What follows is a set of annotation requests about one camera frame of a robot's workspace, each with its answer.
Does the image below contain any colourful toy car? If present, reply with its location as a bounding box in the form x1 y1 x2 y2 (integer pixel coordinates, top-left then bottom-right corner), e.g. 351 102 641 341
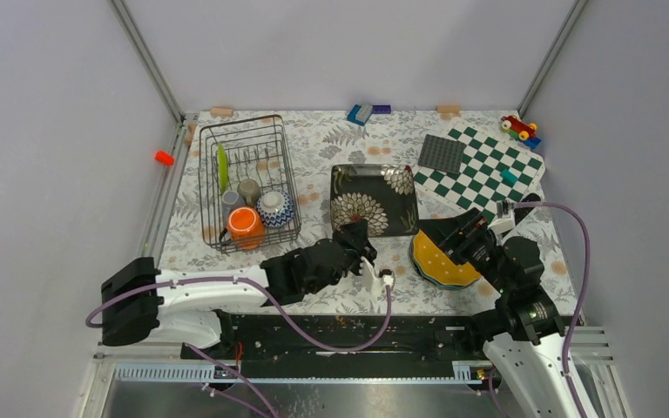
501 115 542 150

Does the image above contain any grey lego baseplate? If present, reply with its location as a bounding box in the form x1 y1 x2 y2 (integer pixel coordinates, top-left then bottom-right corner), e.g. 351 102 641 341
417 134 466 174

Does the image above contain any black wire dish rack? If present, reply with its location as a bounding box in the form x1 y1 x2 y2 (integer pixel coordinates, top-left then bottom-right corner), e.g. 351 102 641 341
194 114 301 253

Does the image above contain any blue dotted plate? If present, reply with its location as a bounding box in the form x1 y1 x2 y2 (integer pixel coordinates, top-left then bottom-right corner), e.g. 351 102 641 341
409 248 470 291

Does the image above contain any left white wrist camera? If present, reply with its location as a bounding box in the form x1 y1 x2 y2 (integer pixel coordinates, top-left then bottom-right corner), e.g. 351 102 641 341
359 257 395 296

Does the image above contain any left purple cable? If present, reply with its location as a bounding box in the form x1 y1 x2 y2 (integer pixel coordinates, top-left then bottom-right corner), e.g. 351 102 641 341
84 275 395 418

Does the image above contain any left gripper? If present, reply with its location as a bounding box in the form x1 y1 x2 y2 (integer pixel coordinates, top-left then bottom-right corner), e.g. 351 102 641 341
307 216 376 293

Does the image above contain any green white checkerboard mat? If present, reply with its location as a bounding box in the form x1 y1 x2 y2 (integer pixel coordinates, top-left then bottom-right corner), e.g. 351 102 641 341
412 119 545 221

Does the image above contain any teal small block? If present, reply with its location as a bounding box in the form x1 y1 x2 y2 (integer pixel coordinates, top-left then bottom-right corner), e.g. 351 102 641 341
500 169 518 186

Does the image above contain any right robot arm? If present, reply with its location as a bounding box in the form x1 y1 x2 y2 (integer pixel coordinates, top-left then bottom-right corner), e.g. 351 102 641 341
418 209 598 417

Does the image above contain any black square plate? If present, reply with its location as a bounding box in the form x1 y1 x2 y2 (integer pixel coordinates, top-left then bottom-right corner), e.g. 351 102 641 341
329 164 419 238

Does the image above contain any yellow dotted plate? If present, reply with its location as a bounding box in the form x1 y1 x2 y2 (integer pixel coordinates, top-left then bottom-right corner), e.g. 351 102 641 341
410 231 482 286

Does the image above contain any blue white patterned bowl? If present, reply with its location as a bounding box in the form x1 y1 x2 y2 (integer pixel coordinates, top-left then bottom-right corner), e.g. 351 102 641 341
255 190 295 229

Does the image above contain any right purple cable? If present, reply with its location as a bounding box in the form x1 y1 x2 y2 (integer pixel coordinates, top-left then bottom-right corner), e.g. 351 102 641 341
487 201 592 418

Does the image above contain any purple lego brick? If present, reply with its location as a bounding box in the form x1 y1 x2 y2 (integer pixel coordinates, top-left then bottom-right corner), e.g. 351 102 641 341
372 104 392 115

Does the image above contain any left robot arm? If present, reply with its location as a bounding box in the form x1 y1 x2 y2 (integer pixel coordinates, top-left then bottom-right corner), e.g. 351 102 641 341
86 219 377 358

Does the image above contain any beige small cup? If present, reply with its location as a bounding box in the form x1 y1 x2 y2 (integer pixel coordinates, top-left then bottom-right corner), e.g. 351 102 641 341
237 179 262 207

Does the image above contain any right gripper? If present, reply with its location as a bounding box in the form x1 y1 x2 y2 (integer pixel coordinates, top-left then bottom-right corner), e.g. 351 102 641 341
416 206 512 293

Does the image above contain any blue grey lego brick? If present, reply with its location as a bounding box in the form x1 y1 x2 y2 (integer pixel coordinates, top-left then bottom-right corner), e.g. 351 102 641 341
347 104 373 126

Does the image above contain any grey cup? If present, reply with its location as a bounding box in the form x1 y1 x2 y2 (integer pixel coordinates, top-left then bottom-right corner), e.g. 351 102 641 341
220 190 246 224

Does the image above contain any orange red wall button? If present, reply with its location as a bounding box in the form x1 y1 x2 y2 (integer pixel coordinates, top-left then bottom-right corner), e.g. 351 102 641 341
154 151 175 166

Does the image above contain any green utensil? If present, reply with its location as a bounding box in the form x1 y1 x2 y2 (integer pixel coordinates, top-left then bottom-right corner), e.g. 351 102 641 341
217 144 228 194

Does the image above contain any purple cable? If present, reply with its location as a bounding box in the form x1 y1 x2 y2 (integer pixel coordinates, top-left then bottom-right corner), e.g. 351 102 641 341
487 201 592 418
84 275 395 418

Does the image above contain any tan wooden block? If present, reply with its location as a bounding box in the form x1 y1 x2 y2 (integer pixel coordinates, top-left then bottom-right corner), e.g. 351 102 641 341
436 104 461 115
209 107 234 118

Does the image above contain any orange cup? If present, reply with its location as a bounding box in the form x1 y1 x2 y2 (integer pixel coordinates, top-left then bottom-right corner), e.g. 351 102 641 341
220 206 266 250

